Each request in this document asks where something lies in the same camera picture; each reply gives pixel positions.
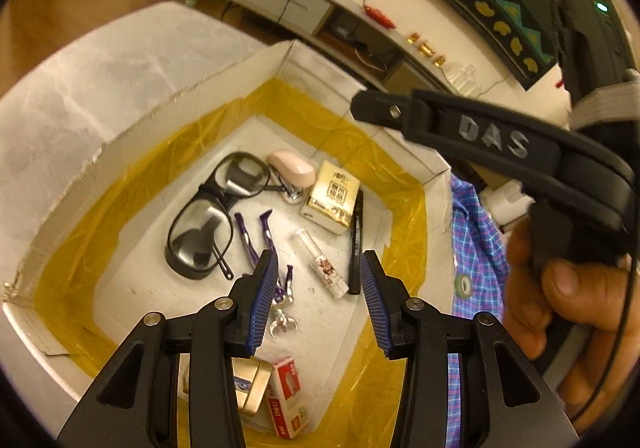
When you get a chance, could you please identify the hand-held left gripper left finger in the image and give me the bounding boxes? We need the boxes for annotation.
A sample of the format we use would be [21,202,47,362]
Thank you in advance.
[55,249,280,448]

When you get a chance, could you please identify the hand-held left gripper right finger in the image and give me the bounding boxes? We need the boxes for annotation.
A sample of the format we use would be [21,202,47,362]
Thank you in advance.
[359,250,582,448]

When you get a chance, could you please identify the purple silver toy figure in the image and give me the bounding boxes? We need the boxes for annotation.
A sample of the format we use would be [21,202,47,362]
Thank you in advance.
[234,210,300,339]

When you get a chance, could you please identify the clear vial with printed label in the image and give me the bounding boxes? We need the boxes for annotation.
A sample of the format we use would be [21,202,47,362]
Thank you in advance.
[292,228,350,300]

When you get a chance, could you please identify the black marker pen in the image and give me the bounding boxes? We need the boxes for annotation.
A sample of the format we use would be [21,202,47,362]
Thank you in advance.
[346,190,365,295]

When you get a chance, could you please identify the black framed glasses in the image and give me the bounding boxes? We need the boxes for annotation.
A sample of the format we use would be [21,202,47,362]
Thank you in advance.
[165,152,286,281]

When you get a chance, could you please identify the gold metal tin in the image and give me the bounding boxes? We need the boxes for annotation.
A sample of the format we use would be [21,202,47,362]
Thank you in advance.
[232,358,275,417]

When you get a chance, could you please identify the red white staples box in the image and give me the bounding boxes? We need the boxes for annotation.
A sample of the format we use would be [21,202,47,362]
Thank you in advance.
[267,355,311,440]

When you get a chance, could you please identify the yellow printed paper pack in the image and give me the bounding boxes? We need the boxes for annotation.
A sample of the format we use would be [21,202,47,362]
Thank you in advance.
[300,160,362,235]

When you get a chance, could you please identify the pale pink stapler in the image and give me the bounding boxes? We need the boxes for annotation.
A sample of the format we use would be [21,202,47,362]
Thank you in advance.
[266,150,317,203]

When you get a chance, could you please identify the white cardboard box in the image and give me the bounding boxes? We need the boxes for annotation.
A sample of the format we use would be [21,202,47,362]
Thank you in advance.
[0,2,453,448]

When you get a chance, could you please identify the person's right hand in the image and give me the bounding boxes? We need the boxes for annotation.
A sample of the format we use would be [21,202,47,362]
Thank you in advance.
[502,218,640,429]

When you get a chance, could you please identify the blue pink plaid blanket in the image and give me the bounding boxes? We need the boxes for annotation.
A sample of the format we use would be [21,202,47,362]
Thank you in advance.
[446,175,512,448]

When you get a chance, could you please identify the red hanging tassel ornament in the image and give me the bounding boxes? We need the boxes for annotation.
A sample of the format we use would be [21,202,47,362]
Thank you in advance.
[364,5,398,28]

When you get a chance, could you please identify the thin black cable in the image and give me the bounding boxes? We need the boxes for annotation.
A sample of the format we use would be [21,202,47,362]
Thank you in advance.
[575,228,640,421]

